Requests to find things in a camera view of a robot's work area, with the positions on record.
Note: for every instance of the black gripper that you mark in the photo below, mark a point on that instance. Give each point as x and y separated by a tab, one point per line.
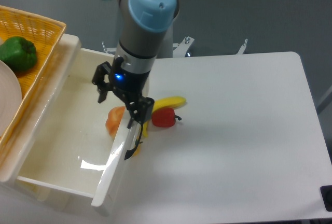
125	85

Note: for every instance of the round knotted bread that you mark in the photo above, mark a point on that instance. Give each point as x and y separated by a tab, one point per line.
113	120

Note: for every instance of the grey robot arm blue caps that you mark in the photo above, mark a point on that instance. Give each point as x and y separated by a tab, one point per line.
146	23

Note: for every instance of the open white upper drawer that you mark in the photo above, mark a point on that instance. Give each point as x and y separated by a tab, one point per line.
73	152

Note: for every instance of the white drawer cabinet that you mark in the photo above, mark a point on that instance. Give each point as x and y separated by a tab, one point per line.
22	137

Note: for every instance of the red toy bell pepper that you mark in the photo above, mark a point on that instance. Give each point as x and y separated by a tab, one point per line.
165	118

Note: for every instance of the yellow toy banana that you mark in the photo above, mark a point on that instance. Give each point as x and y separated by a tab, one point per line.
169	102

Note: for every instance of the yellow woven basket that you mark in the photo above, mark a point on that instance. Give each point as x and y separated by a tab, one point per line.
45	34

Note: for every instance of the white plate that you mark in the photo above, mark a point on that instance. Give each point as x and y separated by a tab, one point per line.
11	96

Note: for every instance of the green toy bell pepper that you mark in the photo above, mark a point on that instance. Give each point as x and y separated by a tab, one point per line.
19	54

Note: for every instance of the black object at table edge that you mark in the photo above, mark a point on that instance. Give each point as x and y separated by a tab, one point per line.
326	192

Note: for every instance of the black drawer handle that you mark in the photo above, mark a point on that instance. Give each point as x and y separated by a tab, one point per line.
131	152

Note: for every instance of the white metal base frame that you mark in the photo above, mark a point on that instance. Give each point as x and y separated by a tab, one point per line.
181	49

